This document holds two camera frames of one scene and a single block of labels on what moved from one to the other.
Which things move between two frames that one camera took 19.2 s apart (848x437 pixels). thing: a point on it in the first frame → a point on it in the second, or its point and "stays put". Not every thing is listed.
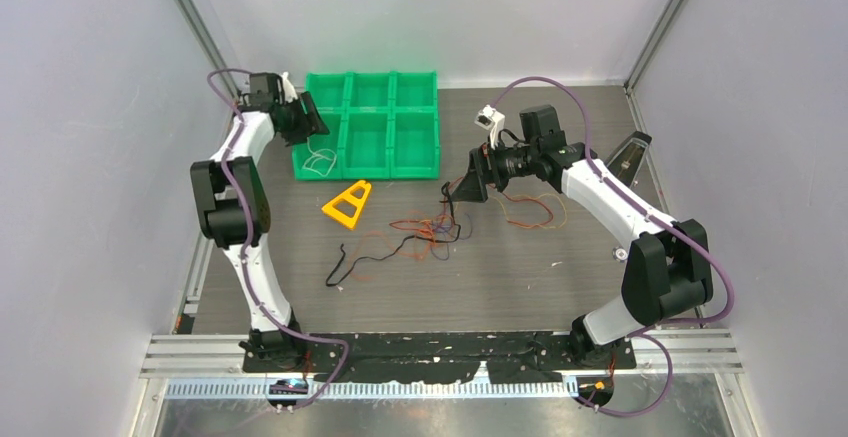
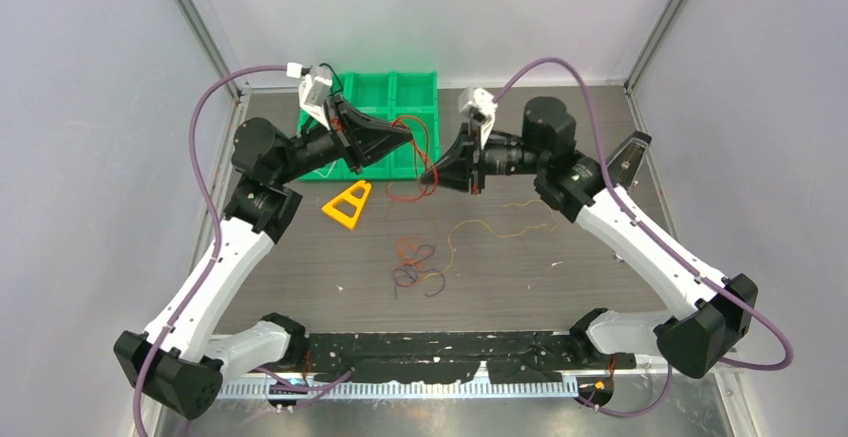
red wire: x=502 y=194 → x=387 y=189
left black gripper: x=305 y=128 → x=366 y=139
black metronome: x=625 y=161 stays put
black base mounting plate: x=504 y=356 stays put
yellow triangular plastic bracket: x=347 y=207 stays put
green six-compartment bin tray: x=382 y=125 stays put
